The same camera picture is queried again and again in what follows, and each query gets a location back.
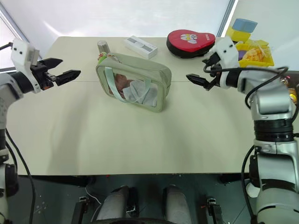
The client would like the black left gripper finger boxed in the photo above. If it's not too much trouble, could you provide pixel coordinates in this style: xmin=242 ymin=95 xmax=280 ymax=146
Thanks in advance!
xmin=55 ymin=69 xmax=82 ymax=86
xmin=38 ymin=57 xmax=64 ymax=70

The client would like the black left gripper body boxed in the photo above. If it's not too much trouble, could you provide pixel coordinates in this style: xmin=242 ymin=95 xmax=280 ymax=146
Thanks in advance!
xmin=30 ymin=60 xmax=58 ymax=91

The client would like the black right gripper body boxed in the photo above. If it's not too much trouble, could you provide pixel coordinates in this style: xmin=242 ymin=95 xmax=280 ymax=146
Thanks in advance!
xmin=202 ymin=52 xmax=225 ymax=91

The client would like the green transparent toiletry bag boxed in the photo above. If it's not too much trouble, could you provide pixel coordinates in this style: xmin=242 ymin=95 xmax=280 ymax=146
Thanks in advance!
xmin=95 ymin=52 xmax=172 ymax=113

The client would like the reddish-brown cloth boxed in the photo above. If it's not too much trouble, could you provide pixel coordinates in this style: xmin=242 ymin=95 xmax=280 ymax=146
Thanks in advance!
xmin=114 ymin=73 xmax=134 ymax=99

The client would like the light blue cloth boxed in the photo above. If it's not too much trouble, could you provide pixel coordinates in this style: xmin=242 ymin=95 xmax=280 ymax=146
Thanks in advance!
xmin=121 ymin=80 xmax=159 ymax=107

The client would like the red and black case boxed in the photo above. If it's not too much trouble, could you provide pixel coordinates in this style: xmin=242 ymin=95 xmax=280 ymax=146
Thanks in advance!
xmin=166 ymin=29 xmax=216 ymax=59

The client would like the purple block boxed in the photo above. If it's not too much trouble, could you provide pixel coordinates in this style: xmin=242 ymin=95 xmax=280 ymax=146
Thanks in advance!
xmin=237 ymin=49 xmax=249 ymax=61

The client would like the green plush zipper charm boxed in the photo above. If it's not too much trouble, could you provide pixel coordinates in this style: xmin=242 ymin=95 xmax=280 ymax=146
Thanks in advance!
xmin=97 ymin=51 xmax=111 ymax=65

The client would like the yellow foam block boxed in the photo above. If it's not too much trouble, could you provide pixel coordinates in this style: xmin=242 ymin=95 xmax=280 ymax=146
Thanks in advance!
xmin=226 ymin=26 xmax=252 ymax=43

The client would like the small grey bottle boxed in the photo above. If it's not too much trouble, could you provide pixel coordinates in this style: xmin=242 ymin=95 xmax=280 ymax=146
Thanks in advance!
xmin=97 ymin=40 xmax=111 ymax=55

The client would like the yellow plastic tray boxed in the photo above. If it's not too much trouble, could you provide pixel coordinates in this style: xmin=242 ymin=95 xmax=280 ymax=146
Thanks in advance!
xmin=234 ymin=39 xmax=275 ymax=69

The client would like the clear bag of orange snacks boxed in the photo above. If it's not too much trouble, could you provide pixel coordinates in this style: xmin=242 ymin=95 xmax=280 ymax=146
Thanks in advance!
xmin=242 ymin=39 xmax=273 ymax=63

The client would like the blue foam block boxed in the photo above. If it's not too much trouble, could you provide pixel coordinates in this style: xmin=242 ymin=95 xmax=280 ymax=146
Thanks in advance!
xmin=232 ymin=18 xmax=258 ymax=34

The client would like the white rectangular box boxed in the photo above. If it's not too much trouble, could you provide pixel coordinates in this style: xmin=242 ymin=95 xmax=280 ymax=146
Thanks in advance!
xmin=123 ymin=35 xmax=158 ymax=60

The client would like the yellow toy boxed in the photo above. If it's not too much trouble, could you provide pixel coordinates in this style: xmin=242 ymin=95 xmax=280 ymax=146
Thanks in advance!
xmin=280 ymin=74 xmax=299 ymax=105

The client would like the grey rounded robot leg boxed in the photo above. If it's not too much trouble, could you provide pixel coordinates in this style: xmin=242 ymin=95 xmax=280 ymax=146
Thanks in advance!
xmin=96 ymin=185 xmax=130 ymax=222
xmin=163 ymin=184 xmax=195 ymax=224

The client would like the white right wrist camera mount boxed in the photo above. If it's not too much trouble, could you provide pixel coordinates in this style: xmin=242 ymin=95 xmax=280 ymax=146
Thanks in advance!
xmin=208 ymin=37 xmax=242 ymax=90

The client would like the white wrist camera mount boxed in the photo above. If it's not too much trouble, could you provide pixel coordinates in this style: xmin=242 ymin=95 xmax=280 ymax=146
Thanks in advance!
xmin=11 ymin=38 xmax=42 ymax=94
xmin=208 ymin=37 xmax=242 ymax=90

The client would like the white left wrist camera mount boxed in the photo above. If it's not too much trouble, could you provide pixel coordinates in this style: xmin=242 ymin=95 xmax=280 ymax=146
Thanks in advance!
xmin=11 ymin=38 xmax=42 ymax=94

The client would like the dark window frame post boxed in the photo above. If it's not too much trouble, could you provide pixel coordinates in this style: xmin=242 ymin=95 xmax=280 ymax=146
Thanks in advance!
xmin=216 ymin=0 xmax=239 ymax=38

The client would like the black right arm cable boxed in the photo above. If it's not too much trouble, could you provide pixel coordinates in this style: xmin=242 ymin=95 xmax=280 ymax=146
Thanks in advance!
xmin=241 ymin=144 xmax=258 ymax=224
xmin=203 ymin=66 xmax=290 ymax=106

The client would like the thin white cable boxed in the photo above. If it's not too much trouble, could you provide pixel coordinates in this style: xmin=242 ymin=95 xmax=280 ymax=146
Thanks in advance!
xmin=85 ymin=186 xmax=101 ymax=206

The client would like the black table leg bracket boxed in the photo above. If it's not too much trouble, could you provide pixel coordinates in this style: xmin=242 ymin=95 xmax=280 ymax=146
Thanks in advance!
xmin=200 ymin=197 xmax=223 ymax=224
xmin=71 ymin=196 xmax=92 ymax=224

